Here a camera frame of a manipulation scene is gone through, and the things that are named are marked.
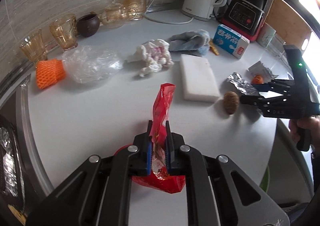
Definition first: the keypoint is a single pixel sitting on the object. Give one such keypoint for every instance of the silver blue wrapper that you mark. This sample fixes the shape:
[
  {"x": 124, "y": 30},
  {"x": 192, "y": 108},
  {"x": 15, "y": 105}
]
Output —
[{"x": 259, "y": 68}]

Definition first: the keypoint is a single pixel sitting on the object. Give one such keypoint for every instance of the dried orange peel strip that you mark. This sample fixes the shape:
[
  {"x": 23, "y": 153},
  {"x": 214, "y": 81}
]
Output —
[{"x": 213, "y": 48}]

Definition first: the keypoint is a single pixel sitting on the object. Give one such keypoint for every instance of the wooden cutting board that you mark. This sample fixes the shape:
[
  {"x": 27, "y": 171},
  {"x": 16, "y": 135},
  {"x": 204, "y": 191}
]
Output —
[{"x": 289, "y": 25}]

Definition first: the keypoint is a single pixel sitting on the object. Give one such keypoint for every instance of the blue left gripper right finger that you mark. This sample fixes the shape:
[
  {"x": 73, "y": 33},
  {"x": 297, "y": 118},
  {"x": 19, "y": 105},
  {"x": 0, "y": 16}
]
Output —
[{"x": 173, "y": 154}]

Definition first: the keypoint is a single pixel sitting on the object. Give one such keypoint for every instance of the blue white milk carton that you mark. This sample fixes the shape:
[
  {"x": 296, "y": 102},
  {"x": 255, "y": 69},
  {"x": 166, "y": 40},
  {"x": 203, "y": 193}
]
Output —
[{"x": 231, "y": 41}]

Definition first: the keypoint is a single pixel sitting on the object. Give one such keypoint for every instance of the green plastic trash basket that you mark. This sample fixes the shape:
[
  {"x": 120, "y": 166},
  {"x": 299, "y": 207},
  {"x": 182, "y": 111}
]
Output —
[{"x": 265, "y": 182}]

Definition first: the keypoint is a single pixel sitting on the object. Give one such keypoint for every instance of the light blue cloth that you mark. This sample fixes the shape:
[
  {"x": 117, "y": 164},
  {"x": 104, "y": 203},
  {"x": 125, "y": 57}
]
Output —
[{"x": 194, "y": 41}]

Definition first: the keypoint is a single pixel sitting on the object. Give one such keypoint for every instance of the aluminium foil sheet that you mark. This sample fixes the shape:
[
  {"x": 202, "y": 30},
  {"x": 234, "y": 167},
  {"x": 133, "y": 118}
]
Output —
[{"x": 242, "y": 85}]

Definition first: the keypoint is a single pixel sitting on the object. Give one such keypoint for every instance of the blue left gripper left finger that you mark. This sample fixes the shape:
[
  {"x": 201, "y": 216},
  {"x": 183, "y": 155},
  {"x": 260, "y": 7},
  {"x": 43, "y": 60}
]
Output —
[{"x": 142, "y": 160}]

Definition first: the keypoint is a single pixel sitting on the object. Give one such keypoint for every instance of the person's right hand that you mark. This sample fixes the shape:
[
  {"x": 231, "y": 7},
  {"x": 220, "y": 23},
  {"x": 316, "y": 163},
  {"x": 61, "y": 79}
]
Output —
[{"x": 310, "y": 123}]

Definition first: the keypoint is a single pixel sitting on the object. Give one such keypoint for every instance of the white foam block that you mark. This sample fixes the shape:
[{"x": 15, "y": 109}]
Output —
[{"x": 198, "y": 79}]

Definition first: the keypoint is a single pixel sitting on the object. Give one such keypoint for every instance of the red plastic snack bag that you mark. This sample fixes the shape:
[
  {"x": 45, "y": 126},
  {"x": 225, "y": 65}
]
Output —
[{"x": 159, "y": 178}]

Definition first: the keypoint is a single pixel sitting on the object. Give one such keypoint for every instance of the clear acrylic holder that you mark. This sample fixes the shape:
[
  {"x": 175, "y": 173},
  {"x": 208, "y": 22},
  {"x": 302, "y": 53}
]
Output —
[{"x": 276, "y": 47}]

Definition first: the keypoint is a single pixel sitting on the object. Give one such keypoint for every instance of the clear plastic bag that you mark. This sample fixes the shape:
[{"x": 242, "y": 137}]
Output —
[{"x": 85, "y": 64}]

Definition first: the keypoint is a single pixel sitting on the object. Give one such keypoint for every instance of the white patterned ceramic cup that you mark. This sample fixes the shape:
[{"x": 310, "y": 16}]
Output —
[{"x": 266, "y": 35}]

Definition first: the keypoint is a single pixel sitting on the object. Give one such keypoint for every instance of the amber glass cup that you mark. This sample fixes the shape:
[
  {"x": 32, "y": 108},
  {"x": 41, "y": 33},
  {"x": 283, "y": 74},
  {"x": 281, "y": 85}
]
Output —
[
  {"x": 64, "y": 31},
  {"x": 33, "y": 47}
]

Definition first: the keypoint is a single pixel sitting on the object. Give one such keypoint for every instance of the amber glass mug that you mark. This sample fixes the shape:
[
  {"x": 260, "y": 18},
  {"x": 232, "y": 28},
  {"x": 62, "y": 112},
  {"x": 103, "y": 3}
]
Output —
[{"x": 136, "y": 6}]

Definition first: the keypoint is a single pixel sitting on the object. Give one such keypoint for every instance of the orange foam fruit net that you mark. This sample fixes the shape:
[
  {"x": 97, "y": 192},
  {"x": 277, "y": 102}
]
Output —
[{"x": 49, "y": 72}]

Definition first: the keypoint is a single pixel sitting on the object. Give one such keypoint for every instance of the dark brown ceramic cup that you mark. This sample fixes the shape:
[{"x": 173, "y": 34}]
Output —
[{"x": 88, "y": 25}]

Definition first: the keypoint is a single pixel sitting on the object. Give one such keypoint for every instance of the brown walnut shell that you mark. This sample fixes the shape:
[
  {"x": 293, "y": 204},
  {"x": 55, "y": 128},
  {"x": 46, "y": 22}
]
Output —
[{"x": 231, "y": 102}]

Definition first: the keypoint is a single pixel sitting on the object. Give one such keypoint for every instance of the pink stained white tissue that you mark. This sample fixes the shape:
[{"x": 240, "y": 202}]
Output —
[{"x": 155, "y": 54}]

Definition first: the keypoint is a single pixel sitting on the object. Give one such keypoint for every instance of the black red blender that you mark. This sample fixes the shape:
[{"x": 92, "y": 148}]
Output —
[{"x": 245, "y": 17}]

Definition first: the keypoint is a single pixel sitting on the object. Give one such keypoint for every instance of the amber glass teapot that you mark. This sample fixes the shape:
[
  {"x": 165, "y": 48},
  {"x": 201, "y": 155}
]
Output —
[{"x": 117, "y": 14}]

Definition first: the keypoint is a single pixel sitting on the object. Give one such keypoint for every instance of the orange mandarin peel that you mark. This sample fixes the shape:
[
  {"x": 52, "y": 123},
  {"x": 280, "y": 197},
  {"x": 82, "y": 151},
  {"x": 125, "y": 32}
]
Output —
[{"x": 257, "y": 80}]

